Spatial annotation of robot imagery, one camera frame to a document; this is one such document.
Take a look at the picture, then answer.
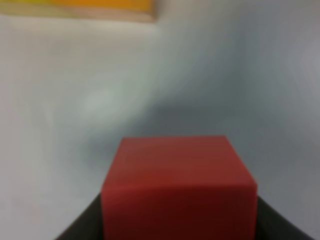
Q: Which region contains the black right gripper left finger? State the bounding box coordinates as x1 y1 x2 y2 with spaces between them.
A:
56 193 104 240

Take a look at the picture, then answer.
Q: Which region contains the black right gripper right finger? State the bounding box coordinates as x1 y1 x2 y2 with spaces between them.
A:
255 196 313 240

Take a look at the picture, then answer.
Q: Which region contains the red block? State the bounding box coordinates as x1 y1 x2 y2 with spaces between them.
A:
101 136 258 240

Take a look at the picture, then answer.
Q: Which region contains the orange block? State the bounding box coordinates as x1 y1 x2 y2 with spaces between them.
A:
0 0 156 23

